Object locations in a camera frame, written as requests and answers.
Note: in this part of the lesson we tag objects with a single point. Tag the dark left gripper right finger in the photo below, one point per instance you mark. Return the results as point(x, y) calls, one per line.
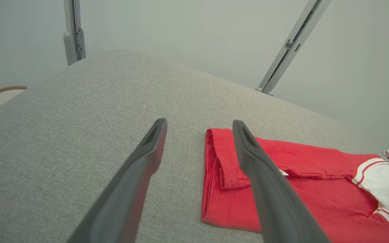
point(275, 199)

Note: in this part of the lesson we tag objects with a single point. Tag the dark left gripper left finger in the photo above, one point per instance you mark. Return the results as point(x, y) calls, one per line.
point(127, 189)

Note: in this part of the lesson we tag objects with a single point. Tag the red shirt with white sleeves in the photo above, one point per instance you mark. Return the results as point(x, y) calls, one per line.
point(329, 195)

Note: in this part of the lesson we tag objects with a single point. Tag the grey slotted metal rail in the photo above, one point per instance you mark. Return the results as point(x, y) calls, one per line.
point(292, 44)

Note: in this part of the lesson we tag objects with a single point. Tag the grey metal post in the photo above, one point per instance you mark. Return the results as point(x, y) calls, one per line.
point(74, 33)

